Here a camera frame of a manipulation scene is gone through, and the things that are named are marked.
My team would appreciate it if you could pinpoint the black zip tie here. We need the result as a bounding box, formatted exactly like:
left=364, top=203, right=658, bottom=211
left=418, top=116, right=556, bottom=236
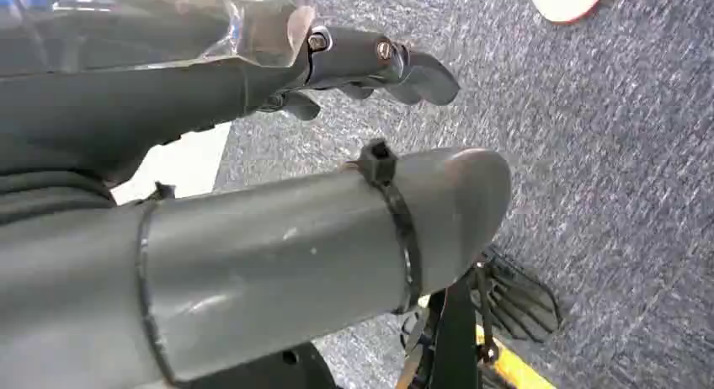
left=135, top=181, right=188, bottom=389
left=348, top=139, right=424, bottom=316

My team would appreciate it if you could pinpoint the yellow floor tape strip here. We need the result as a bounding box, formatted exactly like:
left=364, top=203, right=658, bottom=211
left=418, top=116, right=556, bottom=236
left=394, top=295, right=559, bottom=389

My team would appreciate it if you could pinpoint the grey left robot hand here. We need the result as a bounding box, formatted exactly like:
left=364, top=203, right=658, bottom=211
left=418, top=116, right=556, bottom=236
left=0, top=0, right=513, bottom=389

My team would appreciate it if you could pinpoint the white disc with red rim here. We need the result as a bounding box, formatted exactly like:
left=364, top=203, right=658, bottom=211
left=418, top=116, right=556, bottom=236
left=525, top=0, right=609, bottom=25

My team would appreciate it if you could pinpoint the white flat panel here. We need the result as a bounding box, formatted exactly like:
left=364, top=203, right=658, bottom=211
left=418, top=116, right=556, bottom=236
left=110, top=121, right=233, bottom=207

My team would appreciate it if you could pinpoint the black robot leg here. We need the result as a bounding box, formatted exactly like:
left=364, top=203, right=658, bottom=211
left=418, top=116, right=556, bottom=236
left=400, top=274, right=500, bottom=389

